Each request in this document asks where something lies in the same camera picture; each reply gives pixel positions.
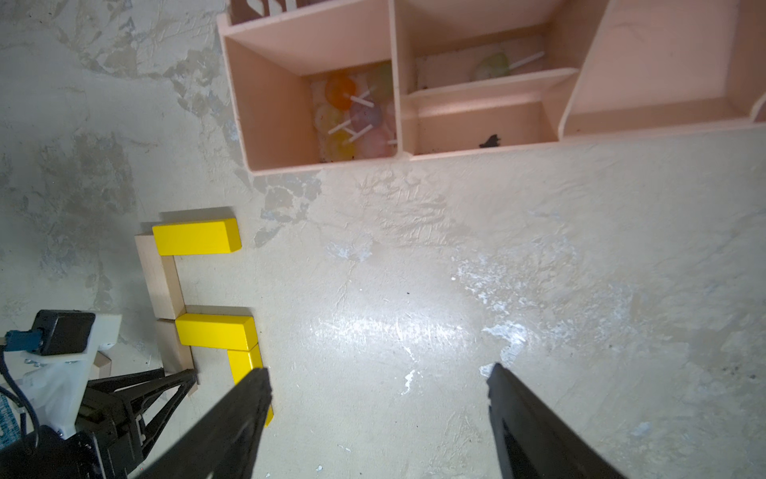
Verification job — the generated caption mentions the yellow block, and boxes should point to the yellow block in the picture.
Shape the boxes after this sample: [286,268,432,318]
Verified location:
[175,313,259,351]
[153,218,241,257]
[225,343,275,427]

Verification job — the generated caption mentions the pink desk organizer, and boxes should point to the pink desk organizer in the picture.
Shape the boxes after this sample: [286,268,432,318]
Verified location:
[217,0,765,175]

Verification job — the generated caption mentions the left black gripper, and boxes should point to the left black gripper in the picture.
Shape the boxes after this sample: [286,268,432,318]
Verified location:
[1,368,197,478]

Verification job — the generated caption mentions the natural wood block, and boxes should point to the natural wood block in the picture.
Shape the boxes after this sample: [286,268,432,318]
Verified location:
[135,235,186,321]
[155,319,195,374]

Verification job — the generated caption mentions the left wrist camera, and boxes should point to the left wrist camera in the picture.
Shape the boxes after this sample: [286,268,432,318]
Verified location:
[6,309,123,439]

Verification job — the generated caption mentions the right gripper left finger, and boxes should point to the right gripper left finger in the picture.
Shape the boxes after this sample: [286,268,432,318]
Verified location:
[140,368,272,479]

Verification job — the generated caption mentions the lollipops in organizer compartment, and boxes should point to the lollipops in organizer compartment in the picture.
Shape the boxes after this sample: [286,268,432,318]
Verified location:
[310,61,398,163]

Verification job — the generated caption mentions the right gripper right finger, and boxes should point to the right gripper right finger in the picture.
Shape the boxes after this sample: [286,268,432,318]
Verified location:
[487,363,624,478]

